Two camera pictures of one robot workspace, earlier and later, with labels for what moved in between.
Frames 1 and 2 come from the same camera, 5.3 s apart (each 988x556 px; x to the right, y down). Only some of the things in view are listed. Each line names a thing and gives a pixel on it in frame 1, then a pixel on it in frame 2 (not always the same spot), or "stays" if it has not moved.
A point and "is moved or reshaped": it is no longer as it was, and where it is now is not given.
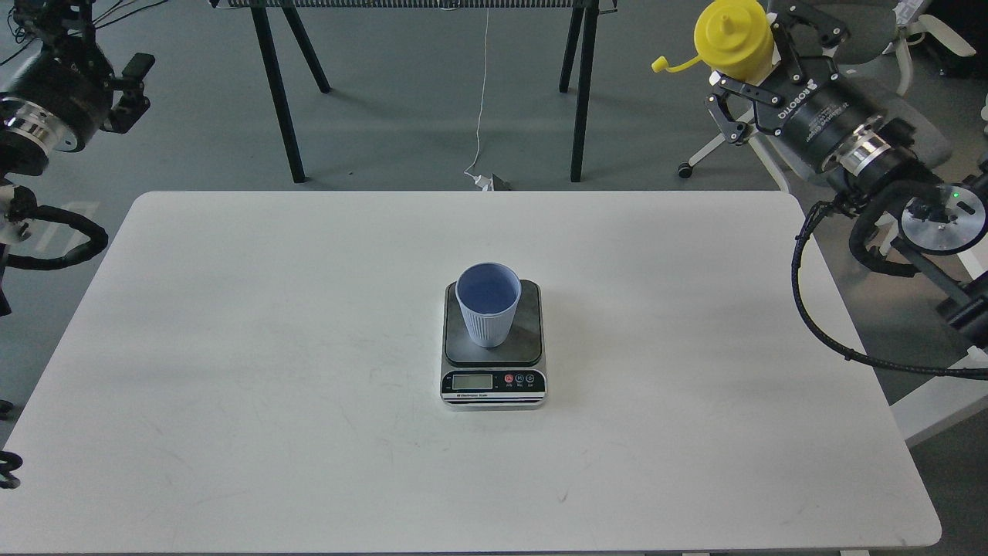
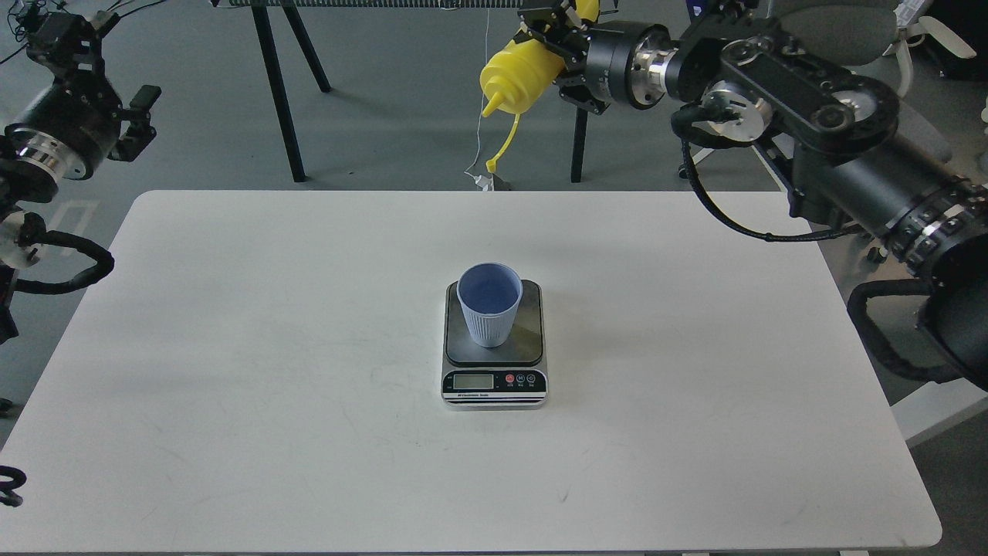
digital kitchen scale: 509,377 stays
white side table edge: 942,400 stays
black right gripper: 818,111 to 632,61
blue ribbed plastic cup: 488,294 stays
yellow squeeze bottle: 734,38 is moved or reshaped
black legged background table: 582,31 stays
